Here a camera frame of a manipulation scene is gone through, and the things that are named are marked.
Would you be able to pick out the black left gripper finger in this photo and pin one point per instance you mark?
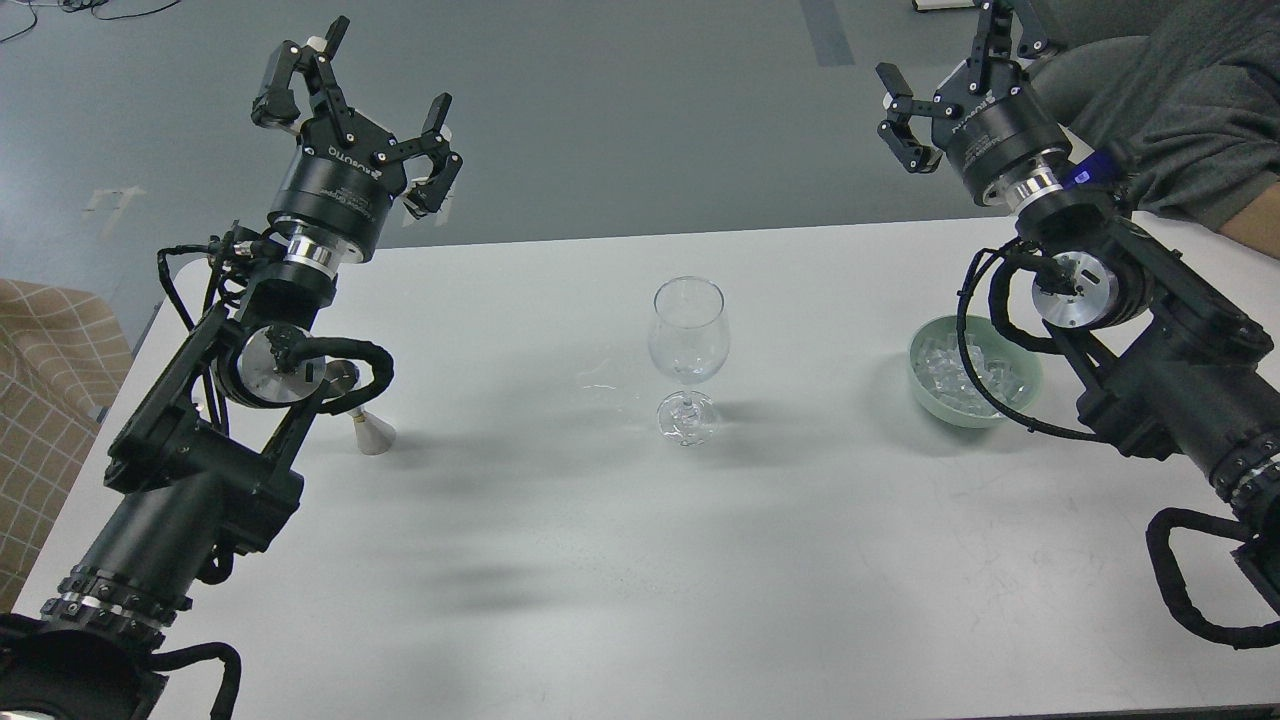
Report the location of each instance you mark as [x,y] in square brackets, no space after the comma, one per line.
[425,196]
[276,107]

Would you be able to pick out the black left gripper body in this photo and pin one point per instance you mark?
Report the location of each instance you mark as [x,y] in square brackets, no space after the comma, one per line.
[335,186]

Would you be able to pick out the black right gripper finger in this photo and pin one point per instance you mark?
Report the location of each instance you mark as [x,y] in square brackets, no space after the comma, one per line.
[1006,33]
[895,129]

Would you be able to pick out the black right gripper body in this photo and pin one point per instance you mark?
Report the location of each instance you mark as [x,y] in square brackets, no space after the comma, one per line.
[995,131]

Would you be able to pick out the steel double jigger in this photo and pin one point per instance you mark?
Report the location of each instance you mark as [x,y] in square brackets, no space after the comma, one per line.
[373,436]

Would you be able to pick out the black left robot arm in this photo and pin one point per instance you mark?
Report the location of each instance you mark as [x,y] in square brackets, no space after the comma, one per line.
[205,463]

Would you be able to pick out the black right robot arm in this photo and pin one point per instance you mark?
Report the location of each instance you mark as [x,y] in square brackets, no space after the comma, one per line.
[1168,365]

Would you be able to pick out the clear ice cubes pile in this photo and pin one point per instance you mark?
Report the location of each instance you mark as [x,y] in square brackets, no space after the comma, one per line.
[970,375]

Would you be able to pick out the clear wine glass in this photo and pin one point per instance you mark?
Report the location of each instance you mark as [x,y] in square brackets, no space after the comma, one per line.
[688,342]

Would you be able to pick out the person in grey clothes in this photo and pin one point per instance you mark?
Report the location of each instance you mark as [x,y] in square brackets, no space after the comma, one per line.
[1195,101]

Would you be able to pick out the green bowl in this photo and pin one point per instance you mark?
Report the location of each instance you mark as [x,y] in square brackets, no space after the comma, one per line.
[975,372]

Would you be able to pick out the plaid brown cloth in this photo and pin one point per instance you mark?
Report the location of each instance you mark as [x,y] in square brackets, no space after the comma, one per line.
[64,359]

